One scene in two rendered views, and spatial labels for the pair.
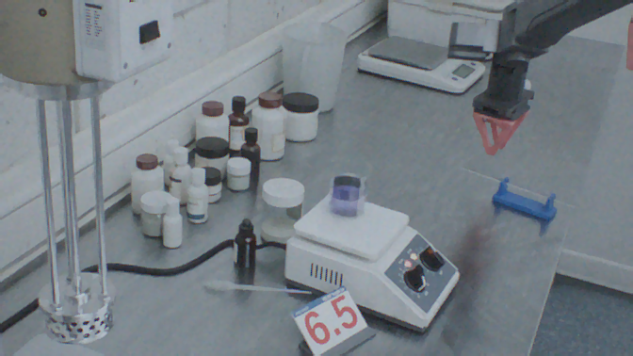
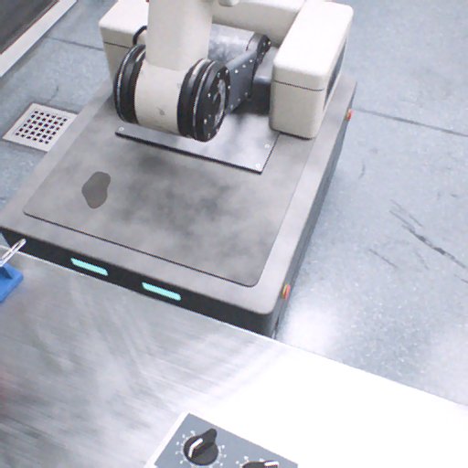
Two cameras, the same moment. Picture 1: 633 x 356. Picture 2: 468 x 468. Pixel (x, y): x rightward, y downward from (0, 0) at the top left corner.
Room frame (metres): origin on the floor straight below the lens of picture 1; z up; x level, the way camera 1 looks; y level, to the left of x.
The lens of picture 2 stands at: (0.87, -0.05, 1.30)
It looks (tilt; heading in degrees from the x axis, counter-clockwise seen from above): 55 degrees down; 270
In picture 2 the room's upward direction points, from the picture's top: 1 degrees counter-clockwise
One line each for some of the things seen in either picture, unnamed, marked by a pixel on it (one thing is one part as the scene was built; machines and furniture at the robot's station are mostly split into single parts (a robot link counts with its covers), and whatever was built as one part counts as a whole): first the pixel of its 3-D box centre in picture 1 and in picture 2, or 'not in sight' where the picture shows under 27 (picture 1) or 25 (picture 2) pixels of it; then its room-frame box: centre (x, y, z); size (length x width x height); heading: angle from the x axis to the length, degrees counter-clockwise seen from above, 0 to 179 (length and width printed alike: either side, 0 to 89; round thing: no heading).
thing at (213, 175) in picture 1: (207, 185); not in sight; (1.10, 0.17, 0.77); 0.04 x 0.04 x 0.04
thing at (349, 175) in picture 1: (347, 187); not in sight; (0.94, -0.04, 0.87); 0.06 x 0.05 x 0.08; 144
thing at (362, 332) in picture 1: (333, 323); not in sight; (0.78, -0.04, 0.77); 0.09 x 0.06 x 0.04; 137
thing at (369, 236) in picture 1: (352, 223); not in sight; (0.91, -0.05, 0.83); 0.12 x 0.12 x 0.01; 65
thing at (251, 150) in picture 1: (250, 153); not in sight; (1.19, 0.11, 0.79); 0.03 x 0.03 x 0.08
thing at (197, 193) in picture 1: (197, 195); not in sight; (1.03, 0.17, 0.79); 0.03 x 0.03 x 0.08
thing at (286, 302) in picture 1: (297, 304); not in sight; (0.83, 0.01, 0.76); 0.06 x 0.06 x 0.02
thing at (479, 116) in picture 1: (497, 125); not in sight; (1.21, -0.29, 0.87); 0.07 x 0.07 x 0.09; 57
